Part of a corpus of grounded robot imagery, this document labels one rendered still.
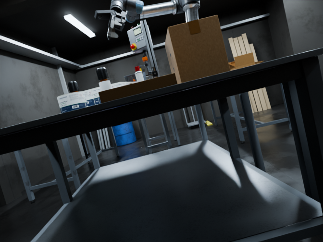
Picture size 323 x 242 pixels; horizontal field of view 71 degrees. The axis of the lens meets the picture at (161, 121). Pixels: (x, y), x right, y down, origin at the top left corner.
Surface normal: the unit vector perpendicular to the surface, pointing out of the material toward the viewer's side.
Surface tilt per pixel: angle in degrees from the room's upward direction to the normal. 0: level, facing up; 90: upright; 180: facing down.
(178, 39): 90
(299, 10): 90
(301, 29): 90
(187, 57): 90
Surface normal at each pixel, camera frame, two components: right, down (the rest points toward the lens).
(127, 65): -0.07, 0.09
